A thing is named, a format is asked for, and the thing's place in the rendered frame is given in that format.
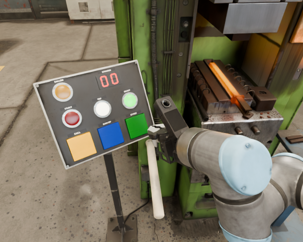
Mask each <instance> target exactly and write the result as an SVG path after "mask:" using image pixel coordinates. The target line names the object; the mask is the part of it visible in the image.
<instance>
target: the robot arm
mask: <svg viewBox="0 0 303 242"><path fill-rule="evenodd" d="M153 106H154V108H155V110H156V112H157V114H158V115H159V117H160V119H161V121H162V122H163V124H156V125H153V126H150V127H149V129H148V135H149V138H150V139H152V142H153V145H154V146H155V147H157V142H158V143H160V147H161V151H162V152H160V151H159V155H160V159H162V160H163V161H165V162H167V163H169V164H172V163H174V162H177V163H179V164H181V165H183V166H185V167H187V168H192V169H194V170H196V171H198V172H200V173H202V174H204V175H206V176H208V178H209V181H210V186H211V189H212V193H213V197H214V201H215V206H216V209H217V213H218V217H219V225H220V227H221V228H222V231H223V234H224V236H225V238H226V239H227V240H228V241H229V242H270V241H271V237H272V230H271V228H270V225H271V224H272V223H273V222H274V221H275V220H276V219H277V217H278V216H279V215H280V214H281V213H283V211H284V210H285V209H286V208H287V207H288V206H293V207H295V208H298V209H300V210H303V158H302V157H300V156H298V155H296V154H292V153H279V154H276V155H274V156H272V157H271V156H270V153H269V151H268V150H267V148H266V147H265V146H264V145H263V144H262V143H260V142H258V141H256V140H253V139H250V138H248V137H246V136H243V135H232V134H227V133H221V132H216V131H211V130H207V129H202V128H197V127H193V128H189V127H188V125H187V124H186V122H185V121H184V119H183V117H182V116H181V114H180V112H179V111H178V109H177V107H176V105H175V104H174V102H173V100H172V99H171V97H170V96H165V97H162V98H159V99H157V100H156V101H155V103H154V105H153ZM162 154H163V155H164V156H165V157H166V160H165V159H163V156H162ZM170 157H173V159H172V161H171V160H170Z"/></svg>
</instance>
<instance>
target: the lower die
mask: <svg viewBox="0 0 303 242"><path fill-rule="evenodd" d="M209 60H212V61H213V62H214V63H215V64H216V65H217V66H218V68H219V69H220V70H221V72H222V73H223V74H224V75H225V77H226V78H227V79H228V80H229V81H230V83H231V84H232V85H233V87H234V88H235V89H236V90H237V92H238V93H239V94H240V95H244V100H245V101H246V102H247V103H248V105H249V106H250V105H251V103H252V100H253V98H252V96H251V95H250V94H249V93H248V94H246V93H247V91H246V89H245V88H244V89H242V87H243V86H242V85H241V84H238V82H239V81H238V80H237V79H235V80H234V78H235V76H234V75H231V74H232V73H231V72H230V71H228V68H227V67H226V68H224V67H225V65H224V64H223V62H222V61H221V60H213V59H203V61H195V62H194V64H195V67H197V70H198V71H199V72H200V75H201V76H202V79H204V83H206V84H207V88H209V89H210V93H208V92H209V90H208V89H206V90H204V91H203V95H202V104H203V106H204V108H205V110H206V112H207V114H225V113H241V112H240V110H239V109H238V107H237V106H236V105H235V104H232V103H231V101H232V98H233V97H232V95H231V94H230V93H229V91H228V90H227V89H226V87H225V86H224V84H223V83H222V82H221V80H220V79H219V78H218V76H217V75H216V73H215V72H214V71H213V69H212V68H211V66H210V65H209V64H208V62H207V61H209ZM195 70H196V68H192V69H191V75H190V79H191V78H192V73H193V71H195ZM197 74H198V72H194V73H193V79H192V82H193V83H194V77H195V75H197ZM200 78H201V77H200V76H199V75H198V76H196V78H195V85H194V86H195V89H196V83H197V80H198V79H200ZM202 83H203V80H199V81H198V85H197V94H198V91H199V86H200V84H202ZM205 88H206V85H201V87H200V93H199V97H200V99H201V94H202V90H203V89H205ZM224 111H226V112H225V113H224Z"/></svg>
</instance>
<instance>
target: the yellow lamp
mask: <svg viewBox="0 0 303 242"><path fill-rule="evenodd" d="M55 94H56V96H57V97H58V98H59V99H67V98H69V97H70V94H71V91H70V88H69V87H68V86H66V85H59V86H57V87H56V89H55Z"/></svg>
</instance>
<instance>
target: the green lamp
mask: <svg viewBox="0 0 303 242"><path fill-rule="evenodd" d="M124 103H125V105H126V106H128V107H132V106H134V105H135V103H136V98H135V96H134V95H132V94H128V95H126V96H125V98H124Z"/></svg>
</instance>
